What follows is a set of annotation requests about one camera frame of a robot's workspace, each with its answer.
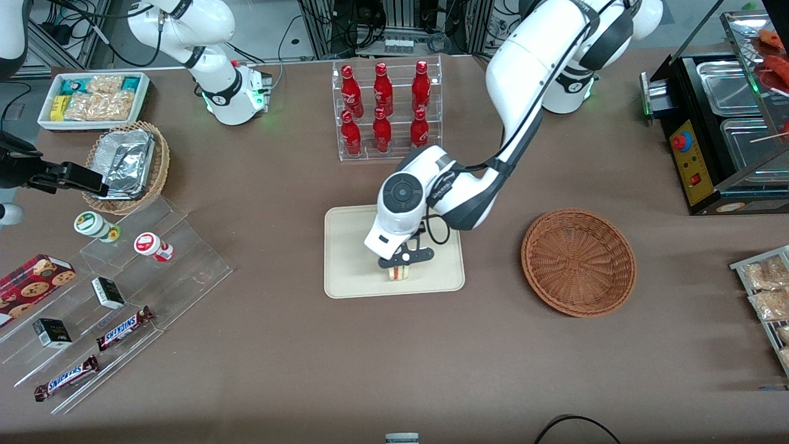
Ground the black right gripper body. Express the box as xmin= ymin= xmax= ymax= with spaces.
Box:
xmin=0 ymin=131 xmax=46 ymax=189

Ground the beige rectangular tray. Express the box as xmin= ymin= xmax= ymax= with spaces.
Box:
xmin=324 ymin=200 xmax=465 ymax=299

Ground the light tan wicker basket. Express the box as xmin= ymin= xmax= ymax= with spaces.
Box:
xmin=82 ymin=121 xmax=170 ymax=215

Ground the brown round wicker basket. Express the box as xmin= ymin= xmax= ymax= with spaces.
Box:
xmin=521 ymin=208 xmax=637 ymax=318

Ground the tray of packaged snacks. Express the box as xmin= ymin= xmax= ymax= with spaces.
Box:
xmin=730 ymin=245 xmax=789 ymax=378

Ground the red chocolate cookie box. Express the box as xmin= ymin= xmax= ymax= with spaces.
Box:
xmin=0 ymin=254 xmax=78 ymax=327

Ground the clear acrylic bottle rack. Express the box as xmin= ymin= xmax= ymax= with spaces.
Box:
xmin=332 ymin=55 xmax=443 ymax=162

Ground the green-lidded small drink bottle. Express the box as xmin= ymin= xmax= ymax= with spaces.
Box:
xmin=74 ymin=212 xmax=121 ymax=243

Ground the red cola bottle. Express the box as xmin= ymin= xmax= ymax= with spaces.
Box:
xmin=373 ymin=107 xmax=393 ymax=154
xmin=410 ymin=108 xmax=430 ymax=152
xmin=412 ymin=60 xmax=431 ymax=115
xmin=374 ymin=62 xmax=394 ymax=118
xmin=341 ymin=110 xmax=362 ymax=157
xmin=341 ymin=64 xmax=364 ymax=119

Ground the clear rice cracker bag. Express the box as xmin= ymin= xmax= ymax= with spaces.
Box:
xmin=63 ymin=91 xmax=135 ymax=121
xmin=86 ymin=75 xmax=125 ymax=95

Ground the aluminium foil container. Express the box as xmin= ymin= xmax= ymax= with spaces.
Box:
xmin=91 ymin=128 xmax=156 ymax=200

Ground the small black box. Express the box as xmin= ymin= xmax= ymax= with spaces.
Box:
xmin=91 ymin=277 xmax=126 ymax=310
xmin=32 ymin=318 xmax=73 ymax=349

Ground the red-lidded small drink bottle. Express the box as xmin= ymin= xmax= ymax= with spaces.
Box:
xmin=134 ymin=232 xmax=174 ymax=263

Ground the white rectangular snack bin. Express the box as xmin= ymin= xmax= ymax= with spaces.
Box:
xmin=38 ymin=72 xmax=151 ymax=132

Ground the brown Snickers bar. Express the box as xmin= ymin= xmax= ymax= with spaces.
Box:
xmin=34 ymin=355 xmax=100 ymax=402
xmin=97 ymin=306 xmax=155 ymax=352

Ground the clear acrylic stepped shelf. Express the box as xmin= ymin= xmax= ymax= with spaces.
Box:
xmin=0 ymin=196 xmax=234 ymax=415

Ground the black hot food display case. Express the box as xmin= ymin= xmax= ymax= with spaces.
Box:
xmin=640 ymin=9 xmax=789 ymax=215

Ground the steel food pan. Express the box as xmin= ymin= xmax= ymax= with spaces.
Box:
xmin=720 ymin=117 xmax=789 ymax=175
xmin=697 ymin=60 xmax=768 ymax=117

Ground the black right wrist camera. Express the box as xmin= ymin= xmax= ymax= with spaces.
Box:
xmin=28 ymin=162 xmax=110 ymax=198

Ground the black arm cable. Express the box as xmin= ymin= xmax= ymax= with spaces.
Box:
xmin=424 ymin=0 xmax=636 ymax=246

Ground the aluminium frame rack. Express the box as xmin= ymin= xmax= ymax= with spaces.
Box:
xmin=296 ymin=0 xmax=494 ymax=60

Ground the black table cable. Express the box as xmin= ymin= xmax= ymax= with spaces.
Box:
xmin=533 ymin=415 xmax=623 ymax=444

